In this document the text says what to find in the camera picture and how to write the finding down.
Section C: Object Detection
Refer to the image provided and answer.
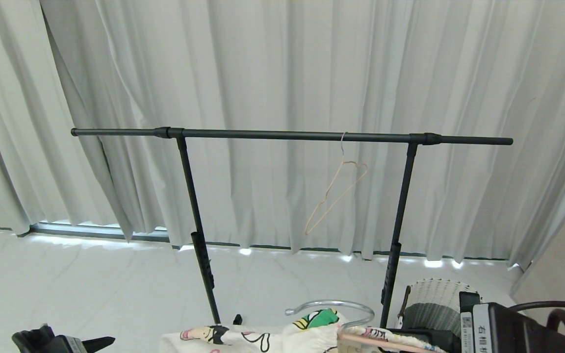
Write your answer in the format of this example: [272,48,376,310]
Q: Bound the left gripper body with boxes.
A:
[12,325,89,353]

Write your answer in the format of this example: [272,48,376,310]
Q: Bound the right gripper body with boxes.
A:
[459,292,482,353]

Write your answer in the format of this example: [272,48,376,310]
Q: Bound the cream printed garment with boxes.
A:
[159,309,447,353]

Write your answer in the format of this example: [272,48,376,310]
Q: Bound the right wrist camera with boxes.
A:
[473,303,565,353]

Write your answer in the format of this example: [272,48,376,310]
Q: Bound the white laundry basket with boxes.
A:
[396,278,483,339]

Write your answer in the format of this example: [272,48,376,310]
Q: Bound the black clothes rack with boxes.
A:
[70,126,514,329]

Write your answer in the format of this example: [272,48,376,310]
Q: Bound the white curtain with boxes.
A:
[40,0,565,270]
[0,0,133,241]

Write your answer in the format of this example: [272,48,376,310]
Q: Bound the window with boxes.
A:
[30,221,170,243]

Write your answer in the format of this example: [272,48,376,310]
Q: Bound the pink clothes hanger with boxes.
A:
[305,131,369,235]
[285,300,442,353]

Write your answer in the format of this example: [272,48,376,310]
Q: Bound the black cable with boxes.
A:
[508,300,565,353]

